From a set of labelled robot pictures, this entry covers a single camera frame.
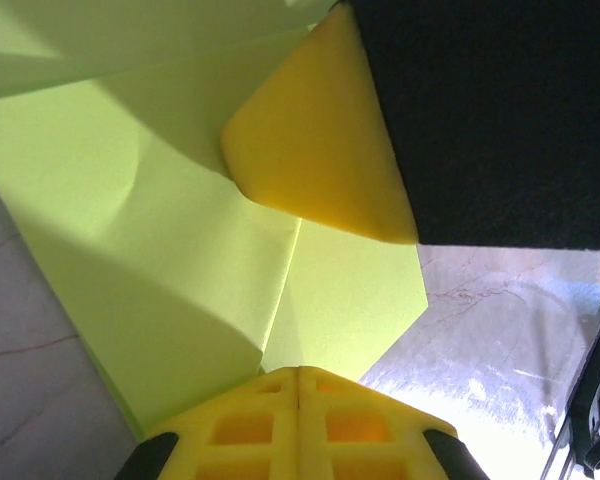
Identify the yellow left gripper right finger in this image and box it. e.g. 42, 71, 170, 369
298, 366, 491, 480

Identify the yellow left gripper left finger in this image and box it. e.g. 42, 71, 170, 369
114, 366, 300, 480

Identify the lime green paper sheet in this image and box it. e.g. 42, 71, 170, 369
0, 0, 429, 441

